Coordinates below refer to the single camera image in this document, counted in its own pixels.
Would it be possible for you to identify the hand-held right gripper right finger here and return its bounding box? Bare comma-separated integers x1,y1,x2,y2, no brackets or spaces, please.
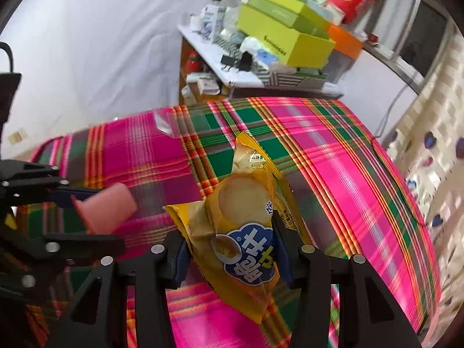
270,212,423,348

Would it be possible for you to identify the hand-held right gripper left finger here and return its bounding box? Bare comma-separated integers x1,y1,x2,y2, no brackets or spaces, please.
45,230,189,348

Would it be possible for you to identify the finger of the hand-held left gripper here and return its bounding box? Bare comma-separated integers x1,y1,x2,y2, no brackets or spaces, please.
0,225,127,301
0,157,100,209

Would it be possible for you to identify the red jelly cup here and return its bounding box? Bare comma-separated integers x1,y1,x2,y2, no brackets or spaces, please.
70,182,138,234

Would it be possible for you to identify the yellow biscuit packet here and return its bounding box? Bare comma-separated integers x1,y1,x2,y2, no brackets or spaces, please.
162,130,312,325

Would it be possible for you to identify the pink green plaid tablecloth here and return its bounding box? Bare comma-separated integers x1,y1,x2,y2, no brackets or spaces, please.
16,96,443,348

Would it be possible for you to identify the clear plastic wrapper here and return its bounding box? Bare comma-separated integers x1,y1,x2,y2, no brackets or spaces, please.
152,109,182,138

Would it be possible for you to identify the small white box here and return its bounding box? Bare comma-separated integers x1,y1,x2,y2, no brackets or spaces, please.
196,78,222,97

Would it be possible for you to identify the red plastic item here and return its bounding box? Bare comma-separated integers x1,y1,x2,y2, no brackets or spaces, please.
185,52,204,77

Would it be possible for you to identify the striped patterned tray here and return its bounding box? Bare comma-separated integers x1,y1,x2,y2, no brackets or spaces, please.
261,69,329,89

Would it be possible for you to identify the white side table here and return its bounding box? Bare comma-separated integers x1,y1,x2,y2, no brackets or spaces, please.
177,25,345,106

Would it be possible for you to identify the heart print curtain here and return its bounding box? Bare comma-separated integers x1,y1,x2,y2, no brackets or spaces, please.
386,25,464,334

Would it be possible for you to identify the white blue label bottle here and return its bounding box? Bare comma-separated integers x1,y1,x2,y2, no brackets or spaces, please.
200,0,228,43

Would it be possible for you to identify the yellow green cardboard box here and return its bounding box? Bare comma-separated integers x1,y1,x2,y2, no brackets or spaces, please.
237,5,337,69

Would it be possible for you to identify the grey bin with orange lid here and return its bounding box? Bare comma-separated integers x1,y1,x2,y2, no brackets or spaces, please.
324,23,364,82

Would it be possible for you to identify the olive green gift box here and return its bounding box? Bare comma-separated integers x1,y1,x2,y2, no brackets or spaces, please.
237,0,330,40

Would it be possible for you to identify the window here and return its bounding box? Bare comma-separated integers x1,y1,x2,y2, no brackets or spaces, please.
362,0,459,91

